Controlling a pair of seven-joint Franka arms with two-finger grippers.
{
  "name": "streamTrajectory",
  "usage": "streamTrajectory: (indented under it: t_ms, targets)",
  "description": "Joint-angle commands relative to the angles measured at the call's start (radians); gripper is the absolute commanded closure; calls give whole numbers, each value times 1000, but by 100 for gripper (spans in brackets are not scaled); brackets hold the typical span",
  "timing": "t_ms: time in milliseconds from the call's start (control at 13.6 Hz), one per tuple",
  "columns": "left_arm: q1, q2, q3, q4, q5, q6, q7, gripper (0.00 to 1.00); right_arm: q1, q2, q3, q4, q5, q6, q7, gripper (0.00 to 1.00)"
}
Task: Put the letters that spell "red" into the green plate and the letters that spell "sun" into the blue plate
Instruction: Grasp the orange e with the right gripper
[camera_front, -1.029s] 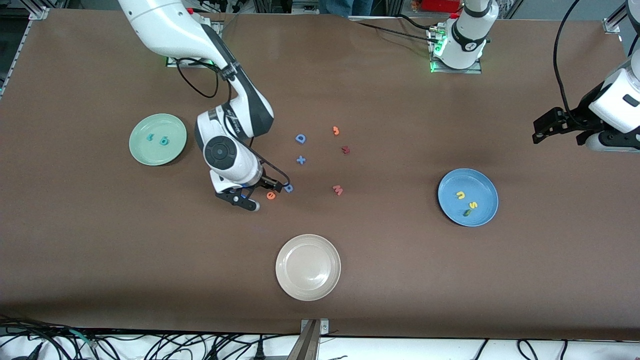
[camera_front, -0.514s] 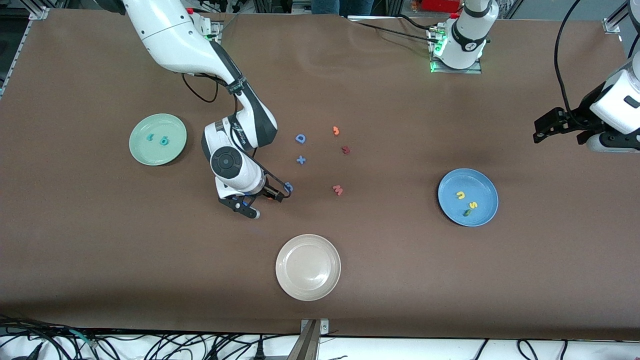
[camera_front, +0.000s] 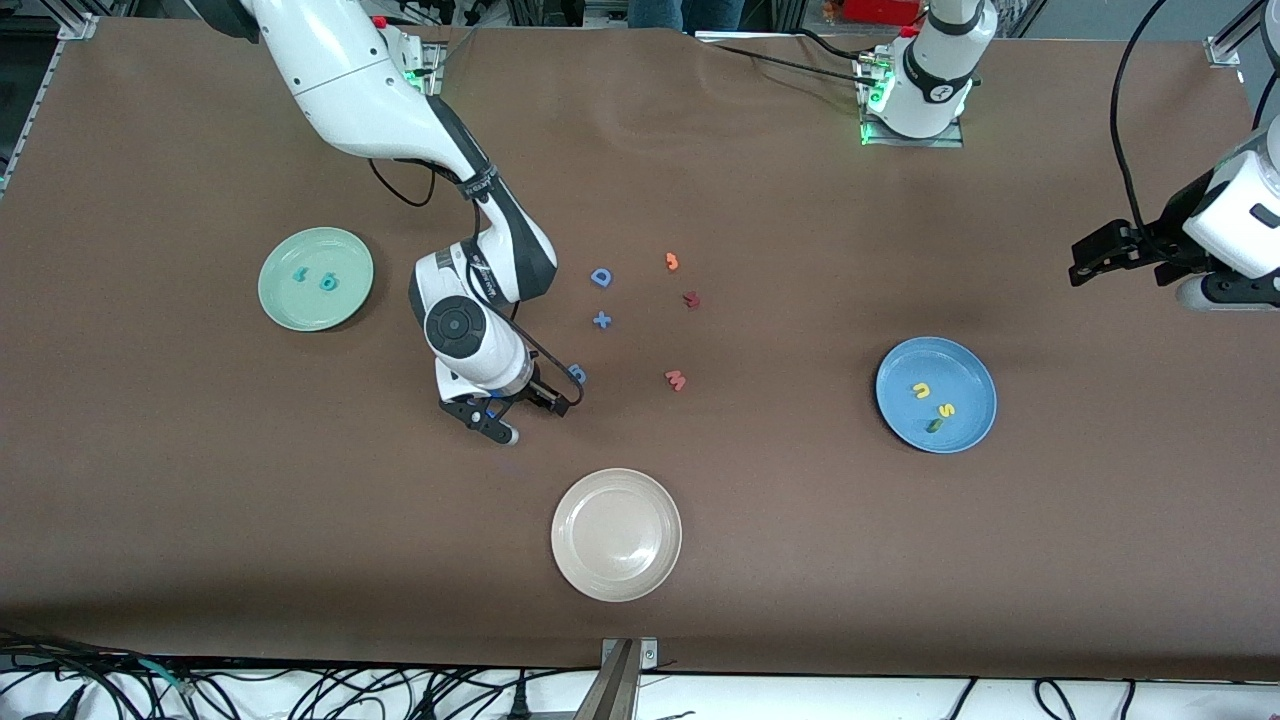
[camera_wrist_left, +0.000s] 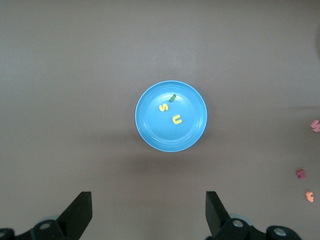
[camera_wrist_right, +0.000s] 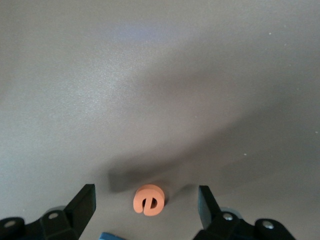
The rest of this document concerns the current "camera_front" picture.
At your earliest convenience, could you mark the beige plate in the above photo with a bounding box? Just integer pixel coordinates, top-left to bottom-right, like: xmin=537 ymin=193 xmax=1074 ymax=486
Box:
xmin=551 ymin=468 xmax=683 ymax=603

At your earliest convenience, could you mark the blue plate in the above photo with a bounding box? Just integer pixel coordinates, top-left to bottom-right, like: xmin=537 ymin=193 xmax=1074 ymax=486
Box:
xmin=875 ymin=336 xmax=998 ymax=455

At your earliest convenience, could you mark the green plate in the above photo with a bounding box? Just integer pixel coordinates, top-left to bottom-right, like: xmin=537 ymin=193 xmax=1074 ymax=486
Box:
xmin=258 ymin=227 xmax=375 ymax=332

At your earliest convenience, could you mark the brown table cover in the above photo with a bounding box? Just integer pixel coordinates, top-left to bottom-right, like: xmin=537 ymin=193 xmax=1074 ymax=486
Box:
xmin=0 ymin=18 xmax=1280 ymax=683

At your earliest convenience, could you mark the red box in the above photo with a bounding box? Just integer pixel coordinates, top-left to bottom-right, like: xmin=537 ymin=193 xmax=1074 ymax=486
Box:
xmin=840 ymin=0 xmax=926 ymax=26

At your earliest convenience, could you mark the metal equipment box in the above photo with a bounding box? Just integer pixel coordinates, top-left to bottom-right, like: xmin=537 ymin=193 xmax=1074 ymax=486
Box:
xmin=585 ymin=0 xmax=731 ymax=31

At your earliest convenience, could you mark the person in blue jeans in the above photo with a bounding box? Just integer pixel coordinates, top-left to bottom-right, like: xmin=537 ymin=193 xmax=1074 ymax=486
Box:
xmin=628 ymin=0 xmax=746 ymax=31

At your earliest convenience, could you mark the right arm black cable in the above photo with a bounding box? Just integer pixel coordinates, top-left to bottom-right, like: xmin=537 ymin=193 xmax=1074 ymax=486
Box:
xmin=368 ymin=155 xmax=586 ymax=419

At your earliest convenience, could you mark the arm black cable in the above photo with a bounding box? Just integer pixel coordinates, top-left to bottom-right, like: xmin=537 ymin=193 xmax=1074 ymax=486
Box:
xmin=368 ymin=155 xmax=586 ymax=419
xmin=1110 ymin=0 xmax=1280 ymax=241

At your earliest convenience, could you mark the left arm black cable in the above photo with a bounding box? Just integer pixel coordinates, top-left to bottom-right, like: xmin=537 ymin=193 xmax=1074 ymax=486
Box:
xmin=1110 ymin=0 xmax=1280 ymax=241

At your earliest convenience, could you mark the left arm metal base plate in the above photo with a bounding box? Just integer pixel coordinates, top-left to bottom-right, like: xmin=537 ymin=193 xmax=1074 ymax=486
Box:
xmin=858 ymin=50 xmax=966 ymax=149

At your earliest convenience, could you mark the aluminium frame profile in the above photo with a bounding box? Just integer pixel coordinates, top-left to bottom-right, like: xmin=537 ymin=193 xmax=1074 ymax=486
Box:
xmin=55 ymin=0 xmax=101 ymax=41
xmin=1205 ymin=0 xmax=1263 ymax=67

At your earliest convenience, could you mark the metal table bracket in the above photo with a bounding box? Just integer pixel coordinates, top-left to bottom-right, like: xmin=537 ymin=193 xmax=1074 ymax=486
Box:
xmin=600 ymin=638 xmax=658 ymax=720

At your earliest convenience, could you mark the black cable on table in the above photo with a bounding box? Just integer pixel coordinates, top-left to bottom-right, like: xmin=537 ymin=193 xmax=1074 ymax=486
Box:
xmin=695 ymin=28 xmax=871 ymax=86

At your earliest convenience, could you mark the teal cable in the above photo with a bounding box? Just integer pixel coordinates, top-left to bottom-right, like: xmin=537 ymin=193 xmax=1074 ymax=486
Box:
xmin=138 ymin=655 xmax=191 ymax=696

